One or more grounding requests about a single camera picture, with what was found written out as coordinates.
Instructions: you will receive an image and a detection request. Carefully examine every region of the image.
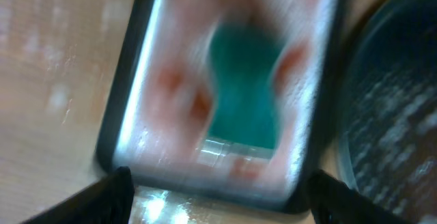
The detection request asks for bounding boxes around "green scrub sponge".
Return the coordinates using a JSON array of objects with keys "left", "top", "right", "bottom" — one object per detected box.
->
[{"left": 208, "top": 23, "right": 281, "bottom": 150}]

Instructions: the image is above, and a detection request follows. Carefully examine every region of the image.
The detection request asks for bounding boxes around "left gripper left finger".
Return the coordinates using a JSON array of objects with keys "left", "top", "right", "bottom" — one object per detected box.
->
[{"left": 24, "top": 167, "right": 135, "bottom": 224}]

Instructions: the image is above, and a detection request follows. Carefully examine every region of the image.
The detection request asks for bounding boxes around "round black serving tray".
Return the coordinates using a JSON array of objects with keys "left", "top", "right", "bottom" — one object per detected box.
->
[{"left": 338, "top": 0, "right": 436, "bottom": 223}]

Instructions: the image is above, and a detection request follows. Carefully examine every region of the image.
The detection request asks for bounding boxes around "black rectangular soap tray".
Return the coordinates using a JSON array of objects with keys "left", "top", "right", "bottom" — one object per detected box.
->
[{"left": 96, "top": 0, "right": 341, "bottom": 214}]

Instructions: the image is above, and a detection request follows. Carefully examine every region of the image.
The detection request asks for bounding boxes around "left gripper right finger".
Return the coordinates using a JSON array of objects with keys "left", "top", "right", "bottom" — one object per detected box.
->
[{"left": 307, "top": 169, "right": 409, "bottom": 224}]

